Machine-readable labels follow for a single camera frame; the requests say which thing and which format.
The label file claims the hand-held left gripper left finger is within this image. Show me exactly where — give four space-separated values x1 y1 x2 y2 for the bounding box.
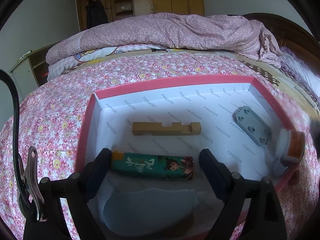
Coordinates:
24 148 113 240

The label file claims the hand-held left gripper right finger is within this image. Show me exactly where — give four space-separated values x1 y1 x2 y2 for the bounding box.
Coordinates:
199 149 288 240

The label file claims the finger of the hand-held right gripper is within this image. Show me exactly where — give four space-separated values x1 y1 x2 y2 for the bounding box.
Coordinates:
309 119 320 153

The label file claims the white jar with orange label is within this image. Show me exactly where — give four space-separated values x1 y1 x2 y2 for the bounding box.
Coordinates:
272 128 306 175

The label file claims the shallow pink cardboard box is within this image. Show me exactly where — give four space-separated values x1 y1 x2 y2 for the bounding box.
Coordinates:
75 74 307 240

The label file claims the green printed lighter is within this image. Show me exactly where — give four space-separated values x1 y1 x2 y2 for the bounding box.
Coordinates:
111 151 195 181

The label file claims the grey studded plastic plate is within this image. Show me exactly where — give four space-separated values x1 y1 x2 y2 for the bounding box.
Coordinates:
232 106 273 147

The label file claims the blue-grey plastic piece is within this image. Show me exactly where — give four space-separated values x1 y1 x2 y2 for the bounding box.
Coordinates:
102 187 200 234

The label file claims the notched wooden block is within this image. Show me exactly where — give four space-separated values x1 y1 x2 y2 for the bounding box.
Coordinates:
132 121 202 137

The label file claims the metal spring clip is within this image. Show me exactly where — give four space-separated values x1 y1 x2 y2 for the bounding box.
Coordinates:
19 146 48 222

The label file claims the pink floral bedsheet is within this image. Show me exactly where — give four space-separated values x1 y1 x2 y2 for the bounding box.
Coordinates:
0 51 320 240

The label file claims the purple pillow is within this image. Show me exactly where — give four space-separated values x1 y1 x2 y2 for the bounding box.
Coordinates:
280 46 320 90

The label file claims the golden dotted blanket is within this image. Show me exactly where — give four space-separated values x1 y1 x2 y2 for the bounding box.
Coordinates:
232 52 320 110

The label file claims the dark wooden headboard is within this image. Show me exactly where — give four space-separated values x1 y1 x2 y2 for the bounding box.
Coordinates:
244 12 320 63

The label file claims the cartoon printed blanket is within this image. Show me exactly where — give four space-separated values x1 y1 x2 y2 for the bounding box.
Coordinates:
47 44 175 80

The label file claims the pale bedside cabinet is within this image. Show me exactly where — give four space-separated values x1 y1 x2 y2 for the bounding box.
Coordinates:
9 41 62 87

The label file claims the pink floral quilt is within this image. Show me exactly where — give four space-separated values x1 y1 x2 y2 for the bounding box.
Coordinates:
46 12 284 68

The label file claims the dark hanging coat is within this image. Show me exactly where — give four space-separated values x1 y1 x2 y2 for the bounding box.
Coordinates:
85 0 108 30

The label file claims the black cable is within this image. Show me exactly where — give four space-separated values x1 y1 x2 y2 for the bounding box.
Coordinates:
0 69 33 215

